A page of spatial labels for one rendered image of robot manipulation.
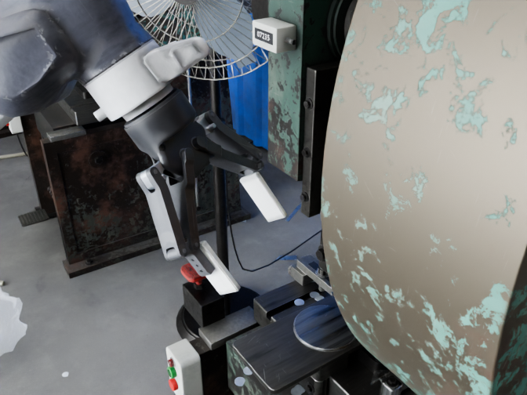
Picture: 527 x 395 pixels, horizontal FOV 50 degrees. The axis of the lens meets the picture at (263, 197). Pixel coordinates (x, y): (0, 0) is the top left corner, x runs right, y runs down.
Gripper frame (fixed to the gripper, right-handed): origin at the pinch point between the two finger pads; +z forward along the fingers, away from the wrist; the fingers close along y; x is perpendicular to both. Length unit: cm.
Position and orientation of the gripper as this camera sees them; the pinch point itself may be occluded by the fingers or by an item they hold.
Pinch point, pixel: (250, 245)
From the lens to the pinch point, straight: 67.6
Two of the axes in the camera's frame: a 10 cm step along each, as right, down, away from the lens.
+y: -4.1, 5.8, -7.1
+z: 5.3, 7.8, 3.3
